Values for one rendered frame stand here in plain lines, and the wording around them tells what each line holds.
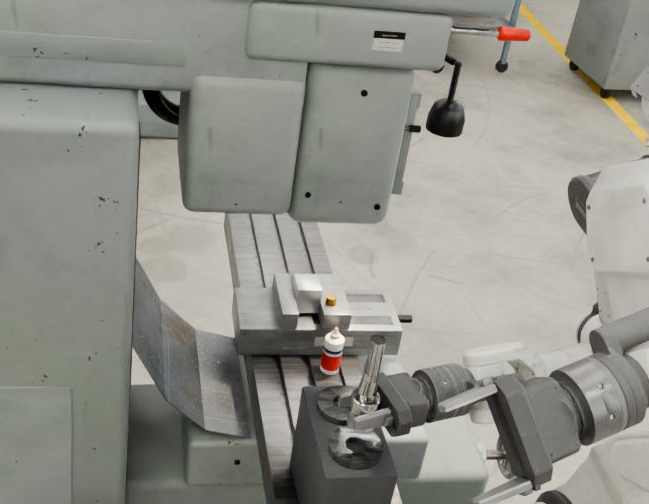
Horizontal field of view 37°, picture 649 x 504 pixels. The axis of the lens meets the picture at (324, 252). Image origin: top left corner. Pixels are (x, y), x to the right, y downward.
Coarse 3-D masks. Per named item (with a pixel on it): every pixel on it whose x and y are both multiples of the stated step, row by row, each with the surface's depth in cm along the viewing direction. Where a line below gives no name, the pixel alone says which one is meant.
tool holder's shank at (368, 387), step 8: (376, 336) 147; (376, 344) 146; (384, 344) 146; (368, 352) 147; (376, 352) 147; (368, 360) 148; (376, 360) 147; (368, 368) 148; (376, 368) 148; (368, 376) 149; (376, 376) 149; (360, 384) 151; (368, 384) 150; (376, 384) 151; (360, 392) 151; (368, 392) 150; (376, 392) 151
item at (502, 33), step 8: (456, 32) 160; (464, 32) 160; (472, 32) 160; (480, 32) 160; (488, 32) 161; (496, 32) 161; (504, 32) 161; (512, 32) 161; (520, 32) 161; (528, 32) 162; (504, 40) 162; (512, 40) 162; (520, 40) 162
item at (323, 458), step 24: (312, 408) 166; (336, 408) 165; (312, 432) 162; (336, 432) 160; (312, 456) 162; (336, 456) 156; (360, 456) 156; (384, 456) 159; (312, 480) 162; (336, 480) 153; (360, 480) 154; (384, 480) 155
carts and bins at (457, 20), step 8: (520, 0) 597; (456, 16) 606; (464, 16) 608; (472, 16) 611; (512, 16) 602; (456, 24) 593; (464, 24) 596; (472, 24) 598; (480, 24) 600; (488, 24) 602; (496, 24) 604; (504, 24) 606; (512, 24) 604; (504, 48) 613; (504, 56) 616; (496, 64) 619; (504, 64) 619
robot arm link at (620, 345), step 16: (624, 320) 108; (640, 320) 108; (592, 336) 109; (608, 336) 107; (624, 336) 107; (640, 336) 108; (608, 352) 107; (624, 352) 109; (640, 352) 107; (608, 368) 105; (624, 368) 105; (640, 368) 106; (624, 384) 104; (640, 384) 104; (640, 400) 104; (640, 416) 105
